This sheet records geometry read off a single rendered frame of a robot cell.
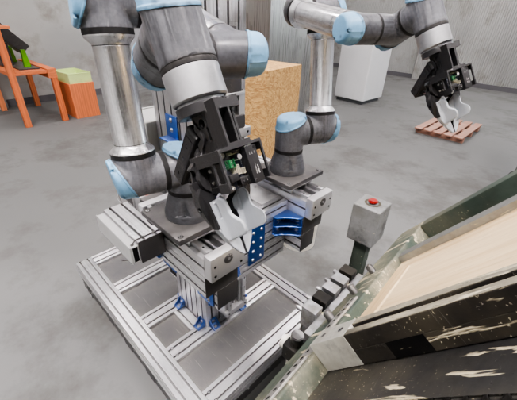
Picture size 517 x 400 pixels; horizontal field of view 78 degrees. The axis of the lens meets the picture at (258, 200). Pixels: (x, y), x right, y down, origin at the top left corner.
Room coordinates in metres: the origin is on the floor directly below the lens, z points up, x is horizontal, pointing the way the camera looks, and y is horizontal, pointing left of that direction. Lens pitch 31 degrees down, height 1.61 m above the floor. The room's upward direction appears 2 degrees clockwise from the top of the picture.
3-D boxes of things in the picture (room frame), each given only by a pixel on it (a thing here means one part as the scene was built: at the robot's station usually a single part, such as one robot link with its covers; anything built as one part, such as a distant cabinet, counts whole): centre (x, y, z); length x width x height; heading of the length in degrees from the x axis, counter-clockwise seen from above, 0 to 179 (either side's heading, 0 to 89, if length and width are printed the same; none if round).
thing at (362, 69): (7.32, -2.14, 0.82); 0.83 x 0.72 x 1.64; 134
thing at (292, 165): (1.23, -0.12, 1.09); 0.15 x 0.15 x 0.10
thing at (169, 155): (0.87, 0.23, 1.20); 0.13 x 0.12 x 0.14; 123
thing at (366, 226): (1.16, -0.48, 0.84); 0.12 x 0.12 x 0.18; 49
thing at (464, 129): (5.21, -3.11, 0.05); 1.12 x 0.75 x 0.10; 134
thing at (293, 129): (1.23, -0.12, 1.20); 0.13 x 0.12 x 0.14; 113
